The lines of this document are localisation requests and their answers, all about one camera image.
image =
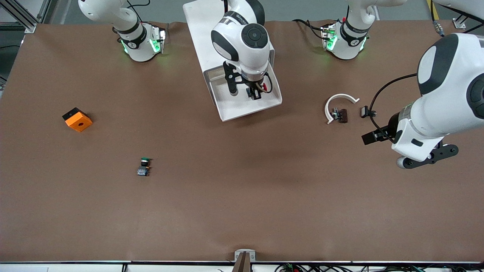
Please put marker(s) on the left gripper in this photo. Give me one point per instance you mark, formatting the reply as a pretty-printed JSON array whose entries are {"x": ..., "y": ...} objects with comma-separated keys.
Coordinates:
[{"x": 390, "y": 129}]

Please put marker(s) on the white table edge rail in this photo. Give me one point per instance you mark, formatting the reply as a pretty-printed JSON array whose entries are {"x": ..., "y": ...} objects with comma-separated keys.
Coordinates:
[{"x": 75, "y": 266}]

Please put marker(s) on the small black plastic component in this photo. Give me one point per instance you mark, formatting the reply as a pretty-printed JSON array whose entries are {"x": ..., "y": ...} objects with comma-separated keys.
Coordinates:
[{"x": 366, "y": 112}]

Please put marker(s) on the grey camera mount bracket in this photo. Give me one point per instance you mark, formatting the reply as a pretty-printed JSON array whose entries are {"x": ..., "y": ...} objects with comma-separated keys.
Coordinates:
[{"x": 245, "y": 257}]

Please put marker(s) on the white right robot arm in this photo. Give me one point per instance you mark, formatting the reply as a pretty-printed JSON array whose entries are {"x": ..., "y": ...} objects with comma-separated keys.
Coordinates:
[{"x": 247, "y": 49}]

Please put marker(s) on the white curved plastic bracket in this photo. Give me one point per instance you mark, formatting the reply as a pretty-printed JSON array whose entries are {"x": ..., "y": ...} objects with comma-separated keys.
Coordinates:
[{"x": 329, "y": 105}]

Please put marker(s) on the aluminium frame profile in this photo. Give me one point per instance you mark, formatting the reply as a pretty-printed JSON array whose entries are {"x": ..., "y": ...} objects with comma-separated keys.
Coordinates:
[
  {"x": 460, "y": 23},
  {"x": 22, "y": 15}
]

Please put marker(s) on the yellow floor tape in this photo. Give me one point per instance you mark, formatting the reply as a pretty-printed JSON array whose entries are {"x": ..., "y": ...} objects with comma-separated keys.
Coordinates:
[{"x": 433, "y": 9}]

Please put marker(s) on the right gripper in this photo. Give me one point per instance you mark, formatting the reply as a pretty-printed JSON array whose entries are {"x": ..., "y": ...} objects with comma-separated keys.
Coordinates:
[{"x": 253, "y": 90}]

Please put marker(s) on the green push button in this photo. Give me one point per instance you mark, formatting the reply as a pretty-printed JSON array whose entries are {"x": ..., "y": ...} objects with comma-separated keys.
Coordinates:
[{"x": 143, "y": 170}]

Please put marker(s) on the orange and black button box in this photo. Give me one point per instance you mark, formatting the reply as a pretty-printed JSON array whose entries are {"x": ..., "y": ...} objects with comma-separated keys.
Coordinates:
[{"x": 79, "y": 121}]

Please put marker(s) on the brown contact block with metal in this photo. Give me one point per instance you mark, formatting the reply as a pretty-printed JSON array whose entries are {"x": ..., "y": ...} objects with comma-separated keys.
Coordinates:
[{"x": 342, "y": 115}]

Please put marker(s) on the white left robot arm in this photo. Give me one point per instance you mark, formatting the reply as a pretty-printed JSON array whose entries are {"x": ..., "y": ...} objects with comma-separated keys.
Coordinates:
[{"x": 450, "y": 90}]

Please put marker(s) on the red push button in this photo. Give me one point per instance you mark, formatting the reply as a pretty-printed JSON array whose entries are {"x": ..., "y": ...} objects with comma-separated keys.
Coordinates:
[{"x": 268, "y": 87}]

